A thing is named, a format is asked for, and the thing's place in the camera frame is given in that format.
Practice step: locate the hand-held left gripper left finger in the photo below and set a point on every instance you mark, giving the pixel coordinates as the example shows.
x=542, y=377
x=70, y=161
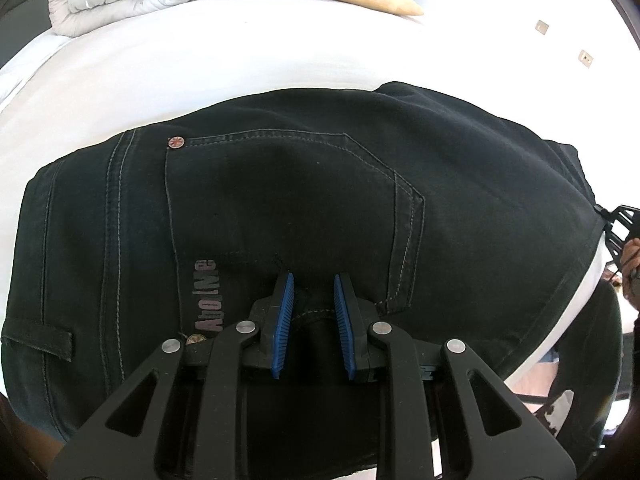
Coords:
x=284, y=320

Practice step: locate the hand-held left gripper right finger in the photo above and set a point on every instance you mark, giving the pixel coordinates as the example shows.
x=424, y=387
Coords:
x=345, y=325

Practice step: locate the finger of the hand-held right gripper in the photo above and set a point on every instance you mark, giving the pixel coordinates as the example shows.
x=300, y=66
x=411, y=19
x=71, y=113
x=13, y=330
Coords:
x=622, y=217

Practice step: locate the black denim pants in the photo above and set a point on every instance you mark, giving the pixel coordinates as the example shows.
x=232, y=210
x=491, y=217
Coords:
x=300, y=185

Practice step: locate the person's right hand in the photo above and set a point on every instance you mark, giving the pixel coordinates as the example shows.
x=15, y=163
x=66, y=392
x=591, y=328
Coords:
x=632, y=260

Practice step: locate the person's dark trouser leg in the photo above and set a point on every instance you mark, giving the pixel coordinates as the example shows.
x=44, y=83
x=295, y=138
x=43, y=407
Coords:
x=590, y=350

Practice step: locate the white bed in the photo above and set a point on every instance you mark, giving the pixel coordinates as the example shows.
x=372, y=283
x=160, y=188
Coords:
x=200, y=75

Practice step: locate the beige wall socket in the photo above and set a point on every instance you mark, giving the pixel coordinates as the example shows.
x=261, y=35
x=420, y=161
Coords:
x=586, y=58
x=542, y=27

